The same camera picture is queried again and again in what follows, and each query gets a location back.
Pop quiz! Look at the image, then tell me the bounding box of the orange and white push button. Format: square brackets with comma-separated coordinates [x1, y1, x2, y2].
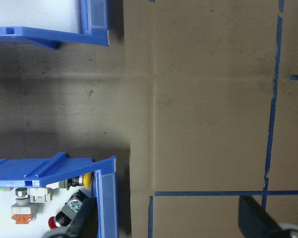
[10, 187, 39, 225]

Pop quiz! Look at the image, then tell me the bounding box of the white push button switch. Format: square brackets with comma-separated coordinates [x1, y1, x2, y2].
[27, 183, 60, 203]

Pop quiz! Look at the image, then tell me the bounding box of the blue bin with buttons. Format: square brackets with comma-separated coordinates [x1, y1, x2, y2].
[0, 151, 120, 238]

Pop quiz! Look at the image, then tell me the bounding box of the yellow push button black body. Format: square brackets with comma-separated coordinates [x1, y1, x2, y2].
[59, 172, 93, 190]

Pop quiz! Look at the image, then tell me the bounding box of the red mushroom button black body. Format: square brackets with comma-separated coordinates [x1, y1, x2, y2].
[48, 190, 84, 230]

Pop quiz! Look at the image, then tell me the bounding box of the pile of push-button switches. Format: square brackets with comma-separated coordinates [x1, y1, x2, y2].
[0, 187, 100, 238]

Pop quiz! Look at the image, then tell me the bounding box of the blue bin with capacitors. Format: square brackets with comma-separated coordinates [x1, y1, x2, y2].
[0, 0, 111, 50]

